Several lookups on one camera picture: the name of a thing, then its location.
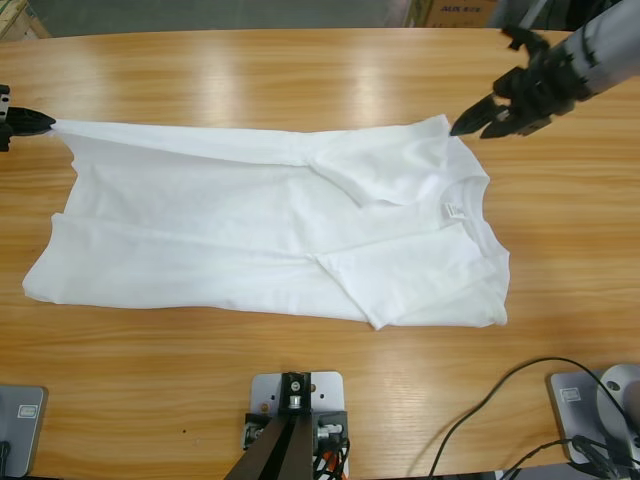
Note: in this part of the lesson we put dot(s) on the wooden crate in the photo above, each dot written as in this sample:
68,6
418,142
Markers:
20,17

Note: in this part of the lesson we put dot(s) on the cardboard box with AUX print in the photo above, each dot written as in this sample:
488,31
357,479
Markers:
460,12

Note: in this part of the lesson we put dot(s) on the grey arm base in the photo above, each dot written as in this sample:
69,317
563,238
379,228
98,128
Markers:
25,440
575,420

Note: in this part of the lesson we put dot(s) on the grey metal frame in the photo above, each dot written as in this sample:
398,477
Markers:
532,12

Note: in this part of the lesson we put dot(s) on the black side bracket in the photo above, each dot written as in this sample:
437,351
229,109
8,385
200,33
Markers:
255,425
337,420

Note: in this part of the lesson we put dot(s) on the white t-shirt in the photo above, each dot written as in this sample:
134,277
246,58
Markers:
250,235

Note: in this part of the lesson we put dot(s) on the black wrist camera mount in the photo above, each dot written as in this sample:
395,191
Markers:
525,36

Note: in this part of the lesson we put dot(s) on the black post clamp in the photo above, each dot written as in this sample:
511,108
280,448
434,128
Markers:
302,405

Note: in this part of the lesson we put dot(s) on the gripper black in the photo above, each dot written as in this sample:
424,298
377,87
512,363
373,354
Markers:
545,85
4,135

